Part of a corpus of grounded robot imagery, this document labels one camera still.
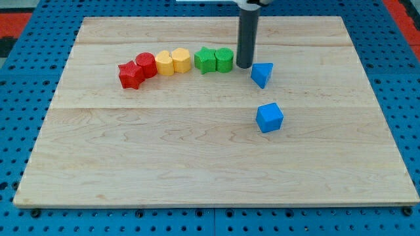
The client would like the red cylinder block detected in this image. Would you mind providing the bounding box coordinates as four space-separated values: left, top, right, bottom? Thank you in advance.
135 52 158 79

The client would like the red star block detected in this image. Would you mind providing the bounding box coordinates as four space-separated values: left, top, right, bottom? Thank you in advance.
118 60 145 90

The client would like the light wooden board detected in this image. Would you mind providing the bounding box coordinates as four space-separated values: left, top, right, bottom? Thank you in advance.
13 16 419 208

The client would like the green star block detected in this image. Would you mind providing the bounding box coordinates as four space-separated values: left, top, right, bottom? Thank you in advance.
194 47 216 74

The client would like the blue cube block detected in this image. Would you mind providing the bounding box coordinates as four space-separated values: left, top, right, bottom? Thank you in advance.
255 103 284 133

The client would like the yellow hexagon block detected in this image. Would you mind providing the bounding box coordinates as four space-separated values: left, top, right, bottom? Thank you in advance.
171 48 191 73

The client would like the yellow heart block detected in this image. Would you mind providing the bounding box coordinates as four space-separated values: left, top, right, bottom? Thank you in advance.
155 50 175 76

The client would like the blue triangle block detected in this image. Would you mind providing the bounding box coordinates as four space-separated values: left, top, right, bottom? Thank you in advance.
251 63 274 89

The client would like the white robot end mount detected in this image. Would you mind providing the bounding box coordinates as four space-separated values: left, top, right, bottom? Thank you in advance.
234 0 272 9

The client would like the green cylinder block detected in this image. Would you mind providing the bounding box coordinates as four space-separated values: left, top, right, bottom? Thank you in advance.
215 48 234 73

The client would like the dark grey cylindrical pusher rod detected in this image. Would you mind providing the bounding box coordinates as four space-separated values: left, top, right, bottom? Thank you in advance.
236 9 260 69

